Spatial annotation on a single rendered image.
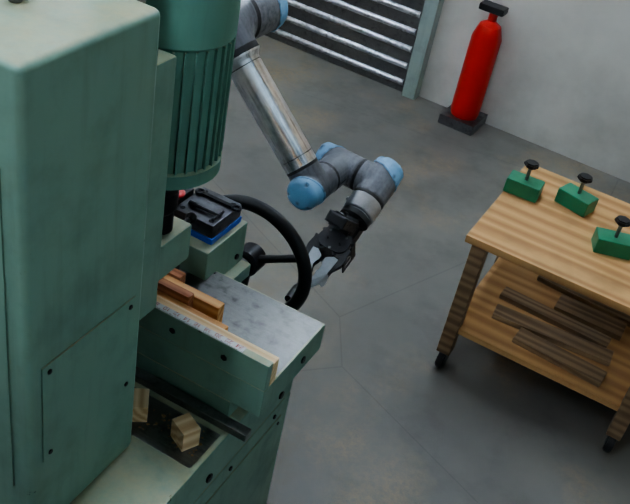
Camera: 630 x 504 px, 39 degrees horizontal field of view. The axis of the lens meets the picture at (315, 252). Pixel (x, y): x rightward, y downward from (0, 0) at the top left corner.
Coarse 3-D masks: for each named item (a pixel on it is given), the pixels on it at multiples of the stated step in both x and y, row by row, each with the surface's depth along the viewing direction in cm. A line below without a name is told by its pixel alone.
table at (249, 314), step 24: (240, 264) 170; (216, 288) 158; (240, 288) 159; (240, 312) 154; (264, 312) 155; (288, 312) 156; (144, 336) 147; (240, 336) 149; (264, 336) 150; (288, 336) 151; (312, 336) 152; (168, 360) 147; (192, 360) 144; (288, 360) 146; (216, 384) 144; (240, 384) 141; (264, 408) 143
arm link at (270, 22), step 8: (256, 0) 186; (264, 0) 188; (272, 0) 190; (280, 0) 192; (256, 8) 185; (264, 8) 188; (272, 8) 190; (280, 8) 192; (264, 16) 188; (272, 16) 190; (280, 16) 193; (264, 24) 189; (272, 24) 192; (280, 24) 196; (256, 32) 188; (264, 32) 192
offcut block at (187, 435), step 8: (184, 416) 141; (176, 424) 139; (184, 424) 139; (192, 424) 140; (176, 432) 140; (184, 432) 138; (192, 432) 138; (176, 440) 140; (184, 440) 138; (192, 440) 140; (184, 448) 140
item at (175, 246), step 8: (176, 224) 142; (184, 224) 143; (176, 232) 141; (184, 232) 142; (168, 240) 139; (176, 240) 141; (184, 240) 143; (168, 248) 139; (176, 248) 142; (184, 248) 144; (160, 256) 138; (168, 256) 140; (176, 256) 143; (184, 256) 146; (160, 264) 139; (168, 264) 142; (176, 264) 144; (160, 272) 140; (168, 272) 143
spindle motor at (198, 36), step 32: (160, 0) 110; (192, 0) 110; (224, 0) 113; (160, 32) 112; (192, 32) 113; (224, 32) 116; (192, 64) 116; (224, 64) 120; (192, 96) 119; (224, 96) 124; (192, 128) 122; (224, 128) 130; (192, 160) 126
